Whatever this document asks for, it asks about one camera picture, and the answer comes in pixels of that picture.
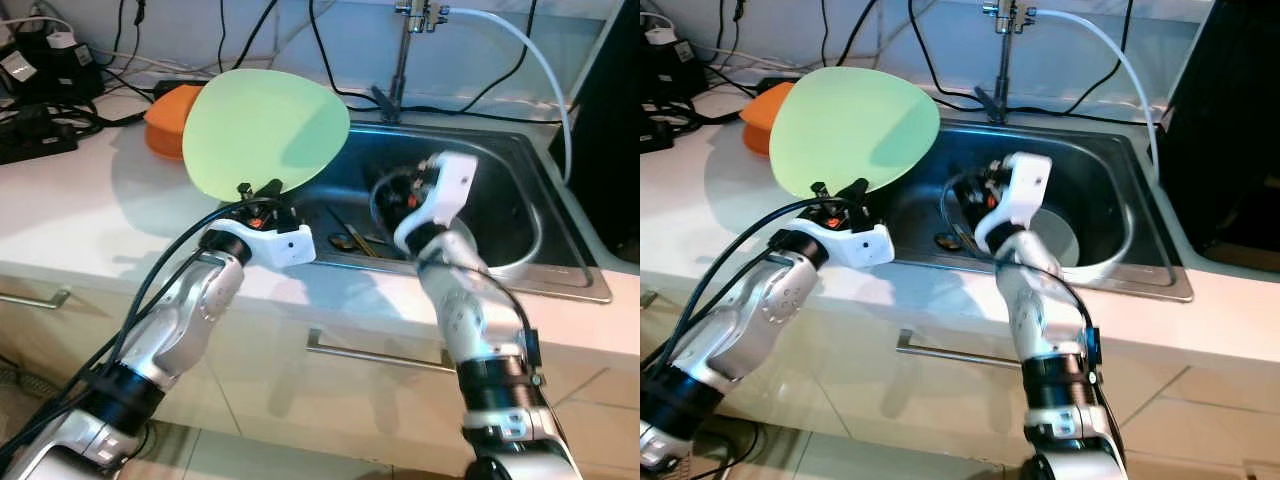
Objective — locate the white bowl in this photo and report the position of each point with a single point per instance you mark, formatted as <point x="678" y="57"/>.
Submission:
<point x="520" y="240"/>
<point x="1090" y="250"/>

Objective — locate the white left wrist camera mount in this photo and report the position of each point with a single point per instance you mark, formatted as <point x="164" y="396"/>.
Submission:
<point x="860" y="245"/>
<point x="285" y="245"/>

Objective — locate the golden spoon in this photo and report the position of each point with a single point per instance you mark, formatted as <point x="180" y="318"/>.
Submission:
<point x="343" y="241"/>
<point x="947" y="241"/>

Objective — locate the orange plate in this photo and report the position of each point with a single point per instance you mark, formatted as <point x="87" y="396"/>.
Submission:
<point x="170" y="153"/>
<point x="762" y="151"/>

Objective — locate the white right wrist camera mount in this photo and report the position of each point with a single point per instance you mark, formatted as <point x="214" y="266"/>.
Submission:
<point x="450" y="185"/>
<point x="1025" y="185"/>

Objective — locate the stainless steel kitchen sink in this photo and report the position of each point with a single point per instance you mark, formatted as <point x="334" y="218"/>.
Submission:
<point x="1090" y="160"/>
<point x="500" y="160"/>

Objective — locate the light green plate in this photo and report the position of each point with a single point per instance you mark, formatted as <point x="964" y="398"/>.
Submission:
<point x="260" y="130"/>
<point x="850" y="130"/>

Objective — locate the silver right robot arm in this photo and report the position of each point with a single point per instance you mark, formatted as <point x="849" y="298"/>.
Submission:
<point x="1045" y="320"/>
<point x="470" y="320"/>

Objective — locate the black power adapter cluster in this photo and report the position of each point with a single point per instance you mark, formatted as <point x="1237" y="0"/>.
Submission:
<point x="50" y="75"/>
<point x="675" y="70"/>

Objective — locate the chrome sink faucet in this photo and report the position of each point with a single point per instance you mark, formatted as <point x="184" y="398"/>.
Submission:
<point x="402" y="60"/>
<point x="1005" y="60"/>

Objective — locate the orange bowl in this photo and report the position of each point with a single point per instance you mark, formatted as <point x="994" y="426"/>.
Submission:
<point x="760" y="112"/>
<point x="170" y="115"/>

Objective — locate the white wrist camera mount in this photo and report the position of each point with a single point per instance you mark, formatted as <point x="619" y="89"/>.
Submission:
<point x="860" y="245"/>
<point x="1025" y="185"/>
<point x="450" y="185"/>
<point x="285" y="245"/>

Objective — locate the flat black power brick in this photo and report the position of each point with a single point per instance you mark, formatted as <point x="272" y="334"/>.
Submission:
<point x="175" y="86"/>
<point x="775" y="83"/>

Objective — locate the wooden chopstick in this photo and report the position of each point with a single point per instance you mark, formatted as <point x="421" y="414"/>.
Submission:
<point x="965" y="238"/>
<point x="358" y="228"/>

